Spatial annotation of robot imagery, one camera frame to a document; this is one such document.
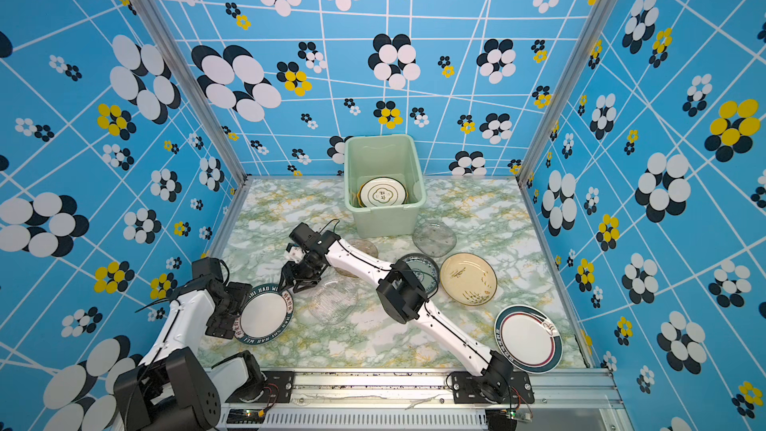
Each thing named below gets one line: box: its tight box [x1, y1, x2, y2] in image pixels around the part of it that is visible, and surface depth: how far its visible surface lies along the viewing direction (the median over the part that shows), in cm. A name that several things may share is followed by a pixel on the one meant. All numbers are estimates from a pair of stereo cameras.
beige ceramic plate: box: [438, 252, 498, 307], surface depth 93 cm
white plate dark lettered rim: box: [232, 283, 296, 347], surface depth 86 cm
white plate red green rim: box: [493, 303, 564, 375], surface depth 82 cm
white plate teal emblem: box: [360, 176, 407, 207], surface depth 115 cm
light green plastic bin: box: [343, 133, 426, 239], surface depth 113 cm
